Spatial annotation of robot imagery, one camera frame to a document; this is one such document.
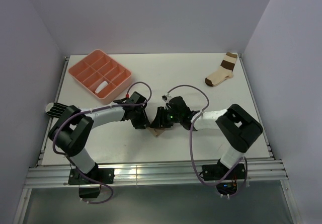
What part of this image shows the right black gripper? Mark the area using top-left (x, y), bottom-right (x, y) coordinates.
top-left (150, 107), bottom-right (182, 128)

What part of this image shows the beige reindeer sock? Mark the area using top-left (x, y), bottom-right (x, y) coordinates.
top-left (147, 127), bottom-right (165, 137)

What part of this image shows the white sock with black stripes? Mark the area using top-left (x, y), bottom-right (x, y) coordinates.
top-left (95, 81), bottom-right (108, 94)

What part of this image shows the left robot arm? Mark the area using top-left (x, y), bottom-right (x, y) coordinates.
top-left (46, 92), bottom-right (149, 183)

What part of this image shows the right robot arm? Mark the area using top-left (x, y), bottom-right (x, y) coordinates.
top-left (150, 96), bottom-right (263, 179)

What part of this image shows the pink compartment organizer tray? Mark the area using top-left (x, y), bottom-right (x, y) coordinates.
top-left (68, 49), bottom-right (132, 105)

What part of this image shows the cream brown striped sock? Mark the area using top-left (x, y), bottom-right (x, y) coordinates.
top-left (205, 52), bottom-right (238, 87)

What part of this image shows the black white striped ankle sock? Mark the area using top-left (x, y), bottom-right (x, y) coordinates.
top-left (45, 102), bottom-right (67, 118)

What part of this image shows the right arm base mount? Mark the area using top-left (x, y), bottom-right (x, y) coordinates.
top-left (199, 162), bottom-right (248, 199)

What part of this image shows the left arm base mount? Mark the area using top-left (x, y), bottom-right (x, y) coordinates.
top-left (67, 168), bottom-right (115, 204)

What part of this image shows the aluminium table front rail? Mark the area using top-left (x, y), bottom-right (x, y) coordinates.
top-left (24, 159), bottom-right (288, 189)

